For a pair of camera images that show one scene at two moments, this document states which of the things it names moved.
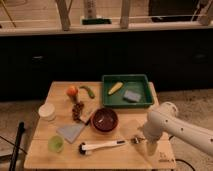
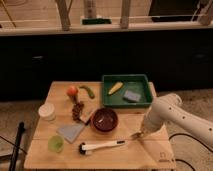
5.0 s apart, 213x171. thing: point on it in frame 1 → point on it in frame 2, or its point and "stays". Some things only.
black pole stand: x=19 y=134 stays
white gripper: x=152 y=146 → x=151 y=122
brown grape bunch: x=76 y=109 stays
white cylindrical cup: x=46 y=111 stays
